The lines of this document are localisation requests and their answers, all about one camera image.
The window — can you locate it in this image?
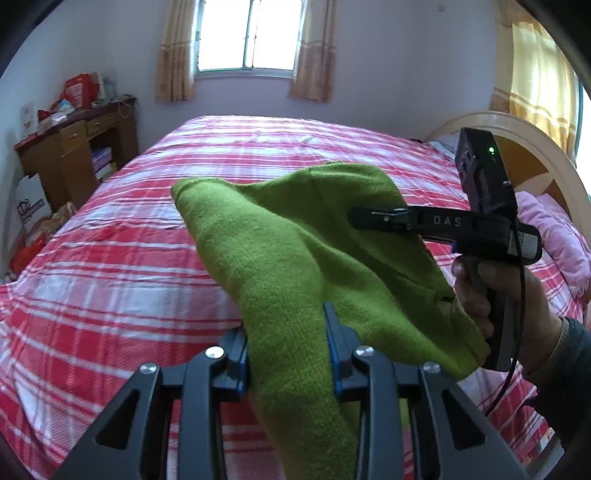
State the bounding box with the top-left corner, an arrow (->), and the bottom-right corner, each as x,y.
194,0 -> 308,79

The striped pillow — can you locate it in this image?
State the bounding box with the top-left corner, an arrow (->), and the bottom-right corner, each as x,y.
427,134 -> 462,160

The beige window curtain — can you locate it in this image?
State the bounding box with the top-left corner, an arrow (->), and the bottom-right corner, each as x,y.
154,0 -> 199,103
289,0 -> 338,103

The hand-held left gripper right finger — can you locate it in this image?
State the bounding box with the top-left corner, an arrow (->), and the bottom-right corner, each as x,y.
323,302 -> 530,480

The white box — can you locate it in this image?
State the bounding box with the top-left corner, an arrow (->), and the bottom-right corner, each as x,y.
19,102 -> 39,140

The cream arched headboard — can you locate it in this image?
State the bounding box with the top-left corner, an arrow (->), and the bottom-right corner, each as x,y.
425,111 -> 591,219

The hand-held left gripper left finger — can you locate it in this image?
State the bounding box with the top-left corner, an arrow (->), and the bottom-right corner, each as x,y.
54,325 -> 253,480

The yellow curtain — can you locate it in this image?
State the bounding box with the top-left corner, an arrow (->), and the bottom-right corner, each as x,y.
489,0 -> 581,153

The green knitted sweater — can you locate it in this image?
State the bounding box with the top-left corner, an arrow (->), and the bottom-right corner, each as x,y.
171,162 -> 491,480

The pink blanket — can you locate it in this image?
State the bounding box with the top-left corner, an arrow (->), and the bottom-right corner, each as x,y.
514,190 -> 591,302

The white paper bag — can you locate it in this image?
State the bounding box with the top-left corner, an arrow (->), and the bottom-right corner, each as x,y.
9,173 -> 54,246

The red striped bed sheet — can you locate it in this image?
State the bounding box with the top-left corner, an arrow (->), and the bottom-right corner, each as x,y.
0,115 -> 591,480

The wooden desk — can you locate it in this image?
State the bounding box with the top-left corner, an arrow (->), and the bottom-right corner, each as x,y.
14,97 -> 140,214

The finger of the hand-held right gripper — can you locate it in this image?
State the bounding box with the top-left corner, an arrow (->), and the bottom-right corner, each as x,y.
347,206 -> 413,232

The red plastic bag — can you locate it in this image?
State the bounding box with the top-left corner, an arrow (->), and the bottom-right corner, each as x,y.
9,236 -> 46,274

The person's right forearm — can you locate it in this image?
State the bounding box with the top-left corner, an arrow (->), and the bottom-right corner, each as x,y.
521,316 -> 591,454

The person's right hand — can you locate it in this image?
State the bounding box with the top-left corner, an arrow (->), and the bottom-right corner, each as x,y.
451,255 -> 564,385

